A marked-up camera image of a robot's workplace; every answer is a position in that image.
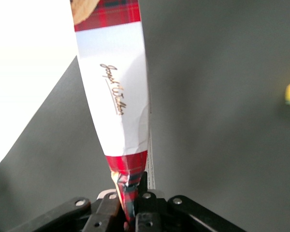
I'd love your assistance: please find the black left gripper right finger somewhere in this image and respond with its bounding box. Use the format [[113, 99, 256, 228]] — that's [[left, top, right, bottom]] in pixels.
[[134, 171, 247, 232]]

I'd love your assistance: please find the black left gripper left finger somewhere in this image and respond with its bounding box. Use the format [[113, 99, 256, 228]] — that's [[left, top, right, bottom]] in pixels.
[[12, 192, 123, 232]]

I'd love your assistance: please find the red tartan cookie box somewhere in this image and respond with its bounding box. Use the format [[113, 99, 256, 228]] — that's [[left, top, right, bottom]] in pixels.
[[69, 0, 158, 226]]

